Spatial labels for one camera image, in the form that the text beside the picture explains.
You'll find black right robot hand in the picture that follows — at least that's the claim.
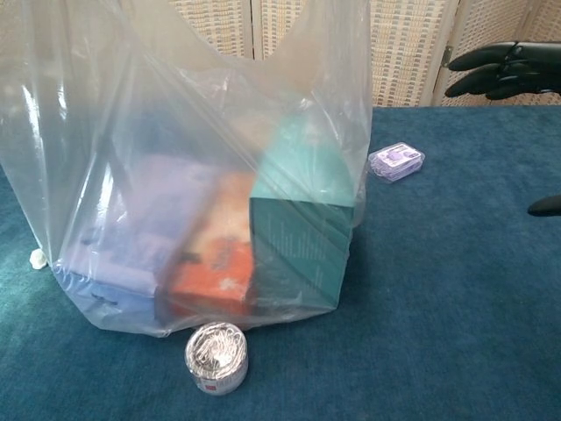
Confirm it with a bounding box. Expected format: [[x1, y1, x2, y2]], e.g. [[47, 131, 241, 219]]
[[443, 40, 561, 217]]

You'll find clear plastic shopping bag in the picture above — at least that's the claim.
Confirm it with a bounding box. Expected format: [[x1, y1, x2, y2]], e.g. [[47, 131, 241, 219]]
[[0, 0, 373, 339]]

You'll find woven folding screen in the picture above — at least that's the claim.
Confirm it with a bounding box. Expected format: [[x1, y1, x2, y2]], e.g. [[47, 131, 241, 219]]
[[168, 0, 561, 109]]

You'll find small clear purple clip box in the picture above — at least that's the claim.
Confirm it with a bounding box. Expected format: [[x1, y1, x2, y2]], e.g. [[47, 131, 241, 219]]
[[367, 140, 428, 184]]

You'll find teal tablecloth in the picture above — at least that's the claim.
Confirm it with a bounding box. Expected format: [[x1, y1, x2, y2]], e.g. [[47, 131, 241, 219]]
[[0, 104, 561, 421]]

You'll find teal cardboard box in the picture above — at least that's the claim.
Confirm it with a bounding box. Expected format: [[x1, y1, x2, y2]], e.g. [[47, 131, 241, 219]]
[[248, 114, 357, 309]]

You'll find orange cardboard box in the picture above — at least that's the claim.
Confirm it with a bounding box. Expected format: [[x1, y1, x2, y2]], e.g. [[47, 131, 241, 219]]
[[166, 172, 258, 320]]

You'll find purple soft package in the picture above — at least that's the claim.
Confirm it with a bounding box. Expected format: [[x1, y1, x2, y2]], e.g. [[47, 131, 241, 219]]
[[72, 153, 223, 308]]

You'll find round clear paperclip tub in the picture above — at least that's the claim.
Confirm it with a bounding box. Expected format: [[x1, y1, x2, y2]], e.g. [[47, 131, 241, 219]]
[[183, 322, 251, 389]]

